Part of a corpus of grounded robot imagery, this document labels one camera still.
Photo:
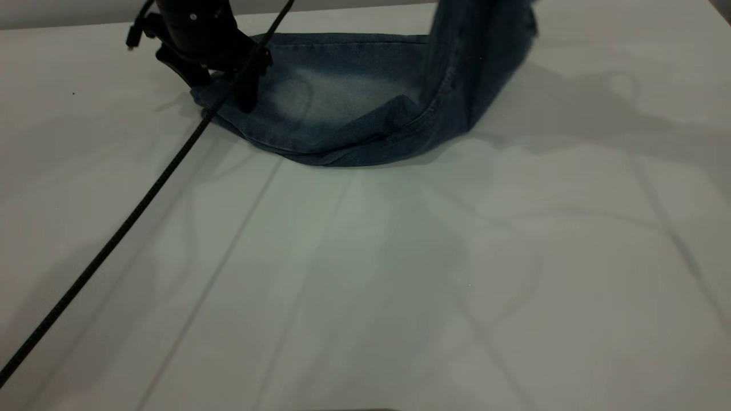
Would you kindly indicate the blue denim shorts basketball print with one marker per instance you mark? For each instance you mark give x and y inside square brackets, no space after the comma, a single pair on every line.
[354,85]

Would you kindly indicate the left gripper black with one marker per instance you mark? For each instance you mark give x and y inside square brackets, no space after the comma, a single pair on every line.
[197,31]

